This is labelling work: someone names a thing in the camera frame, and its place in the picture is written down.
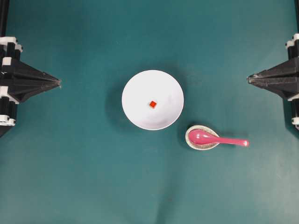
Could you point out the pink spoon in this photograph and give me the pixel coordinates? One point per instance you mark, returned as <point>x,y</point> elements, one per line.
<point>201,137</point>

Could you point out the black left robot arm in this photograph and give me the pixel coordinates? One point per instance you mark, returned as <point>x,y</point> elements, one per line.
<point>4,6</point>

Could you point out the red block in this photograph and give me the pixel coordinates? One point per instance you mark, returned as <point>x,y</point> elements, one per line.
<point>153,104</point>

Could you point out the white bowl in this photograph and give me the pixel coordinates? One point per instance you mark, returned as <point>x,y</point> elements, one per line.
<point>152,85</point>

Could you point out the speckled spoon rest dish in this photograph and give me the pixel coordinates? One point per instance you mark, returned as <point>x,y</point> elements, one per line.
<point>200,147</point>

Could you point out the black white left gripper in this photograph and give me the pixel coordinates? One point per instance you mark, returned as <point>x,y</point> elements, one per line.
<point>11,96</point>

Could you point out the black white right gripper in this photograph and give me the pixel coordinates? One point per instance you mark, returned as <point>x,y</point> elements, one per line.
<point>273,79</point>

